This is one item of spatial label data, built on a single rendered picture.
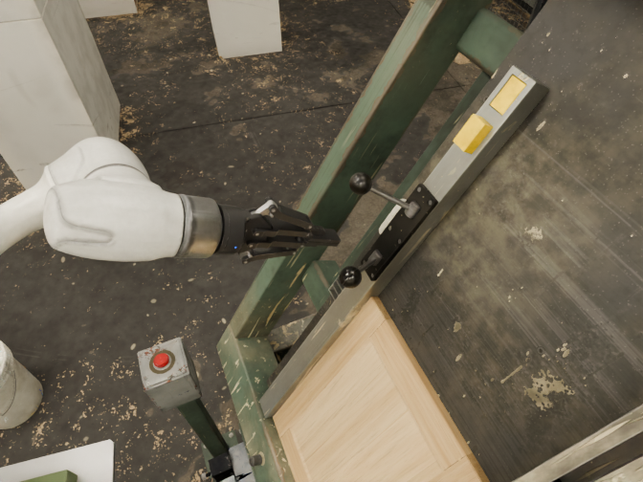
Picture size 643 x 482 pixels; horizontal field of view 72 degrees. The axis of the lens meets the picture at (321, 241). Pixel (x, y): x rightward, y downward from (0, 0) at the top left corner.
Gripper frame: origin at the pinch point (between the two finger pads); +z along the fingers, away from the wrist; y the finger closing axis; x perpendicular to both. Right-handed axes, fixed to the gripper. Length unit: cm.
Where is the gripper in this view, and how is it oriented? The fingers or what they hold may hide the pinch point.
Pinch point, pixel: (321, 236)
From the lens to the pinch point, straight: 78.1
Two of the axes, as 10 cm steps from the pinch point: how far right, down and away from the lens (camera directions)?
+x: 4.0, 7.1, -5.8
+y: -4.6, 7.0, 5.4
